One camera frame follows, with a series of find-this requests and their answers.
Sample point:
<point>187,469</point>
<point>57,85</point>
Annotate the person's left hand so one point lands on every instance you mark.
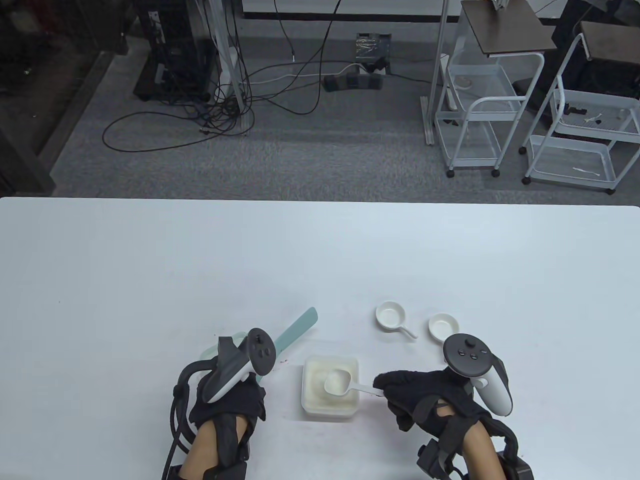
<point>235,402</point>

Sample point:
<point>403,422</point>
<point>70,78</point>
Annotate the person's left forearm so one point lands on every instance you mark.
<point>202,445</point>

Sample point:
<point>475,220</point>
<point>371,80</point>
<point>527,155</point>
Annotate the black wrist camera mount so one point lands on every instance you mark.
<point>225,472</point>
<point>515,467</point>

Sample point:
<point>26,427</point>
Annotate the silver aluminium frame post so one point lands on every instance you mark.
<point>429,125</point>
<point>247,122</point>

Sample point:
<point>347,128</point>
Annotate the thin white stick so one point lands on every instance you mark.
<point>585,171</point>

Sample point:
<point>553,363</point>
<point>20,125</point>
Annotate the black floor outlet box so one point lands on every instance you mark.
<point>372,50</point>

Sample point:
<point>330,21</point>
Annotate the black glove sensor box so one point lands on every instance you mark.
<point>435,462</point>

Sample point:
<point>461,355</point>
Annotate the small black gadget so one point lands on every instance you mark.
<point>575,110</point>

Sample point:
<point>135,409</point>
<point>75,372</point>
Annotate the white sugar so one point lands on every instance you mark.
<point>315,385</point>

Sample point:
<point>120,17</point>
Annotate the person's right hand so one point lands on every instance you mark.
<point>420,395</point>

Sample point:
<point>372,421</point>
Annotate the white cart with brown top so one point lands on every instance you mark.
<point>515,30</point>
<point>612,42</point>

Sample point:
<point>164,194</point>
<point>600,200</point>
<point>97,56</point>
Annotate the clear container lid green rim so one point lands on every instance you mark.
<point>207,356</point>

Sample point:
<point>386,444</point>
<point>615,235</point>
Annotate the white coffee spoon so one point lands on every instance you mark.
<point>337,382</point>

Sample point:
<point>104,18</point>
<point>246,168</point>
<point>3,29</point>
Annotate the small white clip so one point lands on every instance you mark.
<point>594,119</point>

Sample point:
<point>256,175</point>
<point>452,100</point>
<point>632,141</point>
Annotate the person's right forearm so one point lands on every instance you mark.
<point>480,450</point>

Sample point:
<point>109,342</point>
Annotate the white round measuring scoop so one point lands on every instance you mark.
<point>390,315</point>
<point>444,324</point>

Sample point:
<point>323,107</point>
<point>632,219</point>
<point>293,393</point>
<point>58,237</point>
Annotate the black equipment rack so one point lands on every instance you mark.
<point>175,60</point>

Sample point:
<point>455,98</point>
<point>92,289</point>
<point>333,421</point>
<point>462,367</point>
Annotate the black foot pedal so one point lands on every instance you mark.
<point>350,82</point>

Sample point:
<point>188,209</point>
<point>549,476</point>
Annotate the grey white VR controller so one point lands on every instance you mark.
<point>235,370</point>
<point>470,355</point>

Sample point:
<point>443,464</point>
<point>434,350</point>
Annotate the mint green dessert spatula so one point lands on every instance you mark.
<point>297,327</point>

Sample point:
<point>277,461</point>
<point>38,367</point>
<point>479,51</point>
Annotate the white desk with black edge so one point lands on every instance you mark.
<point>380,7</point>

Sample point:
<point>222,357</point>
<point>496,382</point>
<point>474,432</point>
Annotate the clear plastic sugar container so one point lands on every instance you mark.
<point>330,414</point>

